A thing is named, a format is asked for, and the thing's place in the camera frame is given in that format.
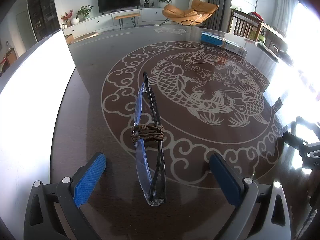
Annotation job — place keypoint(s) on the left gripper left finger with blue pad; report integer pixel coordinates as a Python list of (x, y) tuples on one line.
[(41, 218)]

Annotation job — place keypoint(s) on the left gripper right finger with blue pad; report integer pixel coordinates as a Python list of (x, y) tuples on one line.
[(272, 220)]

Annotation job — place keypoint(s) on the glasses with brown cord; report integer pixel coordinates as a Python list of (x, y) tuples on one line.
[(142, 135)]

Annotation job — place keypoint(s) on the blue white nail cream box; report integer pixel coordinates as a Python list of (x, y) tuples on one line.
[(221, 42)]

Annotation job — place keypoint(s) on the cardboard box on floor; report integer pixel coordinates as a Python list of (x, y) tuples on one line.
[(69, 39)]

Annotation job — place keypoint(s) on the dark wooden dining chair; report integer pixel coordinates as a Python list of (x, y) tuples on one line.
[(245, 25)]

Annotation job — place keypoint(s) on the white tv cabinet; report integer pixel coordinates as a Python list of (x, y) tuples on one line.
[(106, 22)]

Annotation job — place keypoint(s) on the red flowers in vase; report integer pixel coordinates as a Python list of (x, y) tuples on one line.
[(66, 18)]

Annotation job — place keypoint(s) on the orange rocking lounge chair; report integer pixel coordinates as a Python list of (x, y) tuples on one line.
[(198, 13)]

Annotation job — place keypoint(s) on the wooden bench with metal legs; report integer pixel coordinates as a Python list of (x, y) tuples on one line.
[(132, 17)]

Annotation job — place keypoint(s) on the green potted plant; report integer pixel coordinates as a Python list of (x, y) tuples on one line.
[(84, 12)]

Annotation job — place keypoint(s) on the dark glass display cabinet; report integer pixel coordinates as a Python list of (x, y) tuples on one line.
[(43, 18)]

